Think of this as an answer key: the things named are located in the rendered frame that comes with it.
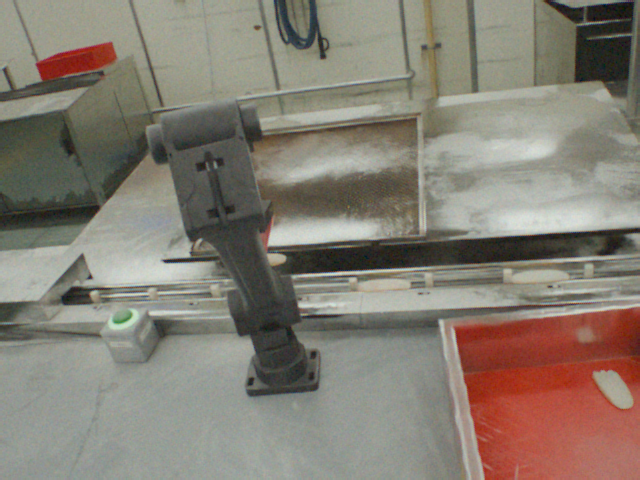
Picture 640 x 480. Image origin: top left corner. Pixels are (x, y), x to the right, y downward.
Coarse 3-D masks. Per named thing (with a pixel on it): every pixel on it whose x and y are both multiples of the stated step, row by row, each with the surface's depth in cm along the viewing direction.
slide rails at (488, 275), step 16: (480, 272) 101; (496, 272) 100; (512, 272) 99; (576, 272) 95; (608, 272) 94; (176, 288) 114; (192, 288) 113; (208, 288) 112; (224, 288) 111; (304, 288) 107; (320, 288) 106; (416, 288) 100; (64, 304) 117; (80, 304) 116
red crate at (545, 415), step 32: (480, 384) 81; (512, 384) 80; (544, 384) 79; (576, 384) 77; (480, 416) 76; (512, 416) 75; (544, 416) 74; (576, 416) 73; (608, 416) 72; (480, 448) 71; (512, 448) 70; (544, 448) 69; (576, 448) 68; (608, 448) 67
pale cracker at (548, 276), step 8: (528, 272) 96; (536, 272) 96; (544, 272) 96; (552, 272) 95; (560, 272) 95; (512, 280) 96; (520, 280) 95; (528, 280) 95; (536, 280) 94; (544, 280) 94; (552, 280) 94; (560, 280) 94
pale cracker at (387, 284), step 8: (376, 280) 103; (384, 280) 102; (392, 280) 102; (400, 280) 102; (360, 288) 102; (368, 288) 101; (376, 288) 101; (384, 288) 100; (392, 288) 100; (400, 288) 100; (408, 288) 100
